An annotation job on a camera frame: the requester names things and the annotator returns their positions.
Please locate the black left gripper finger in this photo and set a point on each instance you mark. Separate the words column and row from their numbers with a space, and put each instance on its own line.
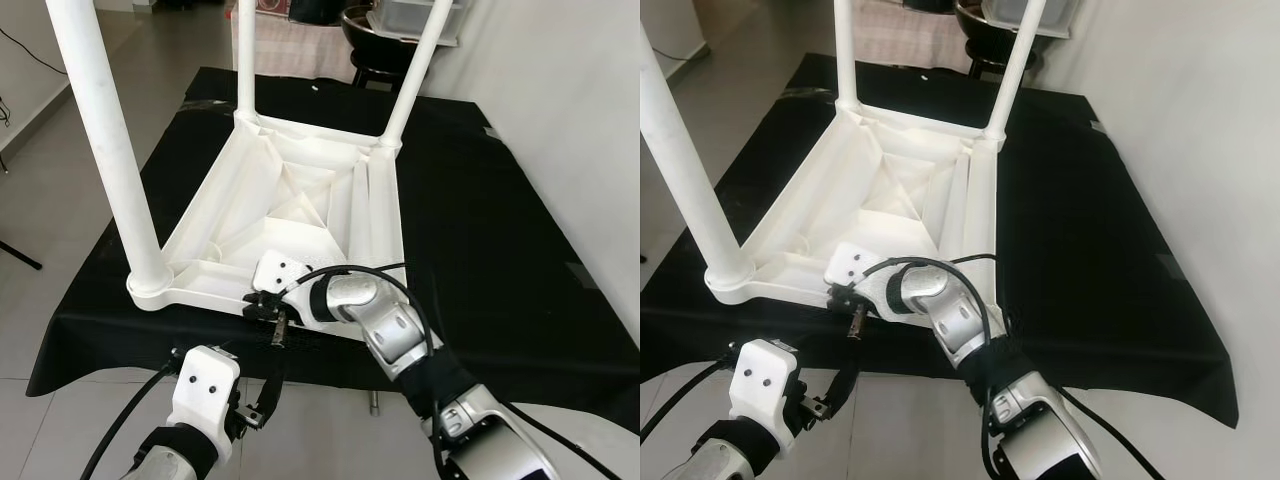
column 274, row 392
column 846, row 388

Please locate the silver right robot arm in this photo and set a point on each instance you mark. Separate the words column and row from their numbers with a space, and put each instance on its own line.
column 960, row 320
column 400, row 340

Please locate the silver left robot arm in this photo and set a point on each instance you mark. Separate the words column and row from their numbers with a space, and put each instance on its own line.
column 730, row 462
column 170, row 465

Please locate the clear tape strip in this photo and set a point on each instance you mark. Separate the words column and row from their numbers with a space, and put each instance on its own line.
column 808, row 94
column 212, row 104

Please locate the black chair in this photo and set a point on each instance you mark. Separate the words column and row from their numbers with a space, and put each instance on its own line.
column 25, row 260

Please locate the black bag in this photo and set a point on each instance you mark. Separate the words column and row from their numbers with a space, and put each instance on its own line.
column 315, row 10

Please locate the clear plastic drawer box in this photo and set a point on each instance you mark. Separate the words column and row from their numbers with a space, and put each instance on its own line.
column 400, row 15
column 995, row 10

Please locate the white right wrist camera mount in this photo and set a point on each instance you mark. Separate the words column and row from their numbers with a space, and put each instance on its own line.
column 855, row 262
column 280, row 268

